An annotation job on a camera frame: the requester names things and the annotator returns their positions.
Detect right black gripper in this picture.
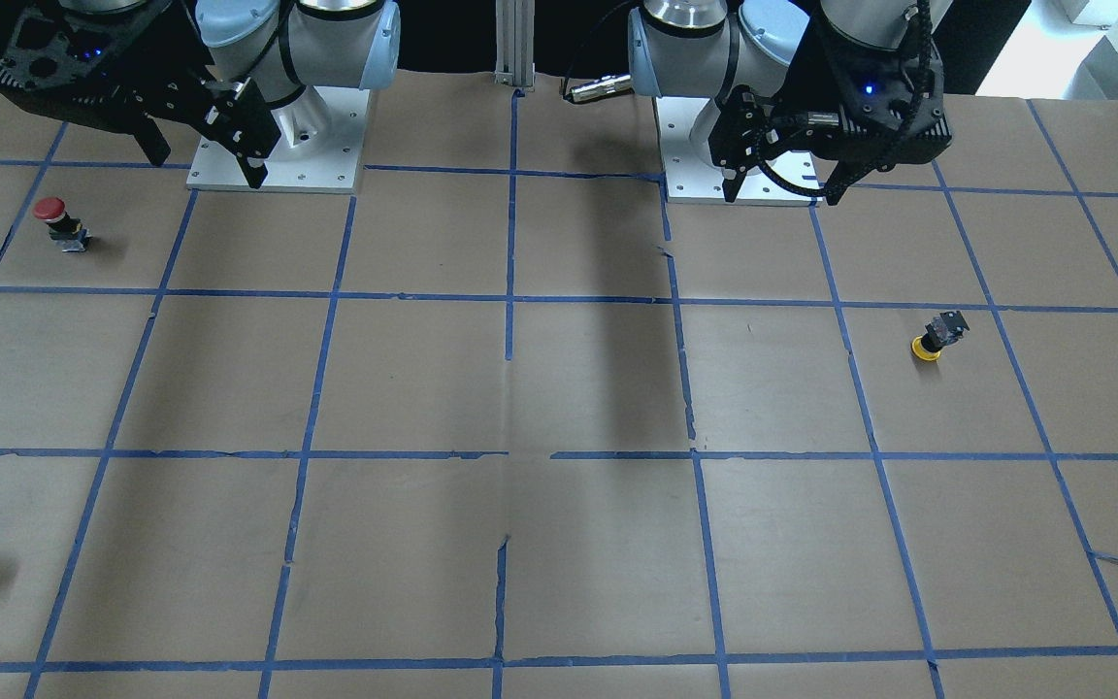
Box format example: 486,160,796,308
0,1,280,190

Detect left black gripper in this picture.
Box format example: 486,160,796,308
709,19,953,207

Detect yellow push button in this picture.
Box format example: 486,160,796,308
910,311,969,362

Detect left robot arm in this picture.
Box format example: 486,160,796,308
627,1,953,205

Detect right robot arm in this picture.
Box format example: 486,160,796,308
0,1,401,193

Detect red push button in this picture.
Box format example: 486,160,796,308
31,196,89,253

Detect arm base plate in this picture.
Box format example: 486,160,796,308
186,86,372,195
655,97,817,207

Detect aluminium profile post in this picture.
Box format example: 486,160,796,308
494,0,536,92

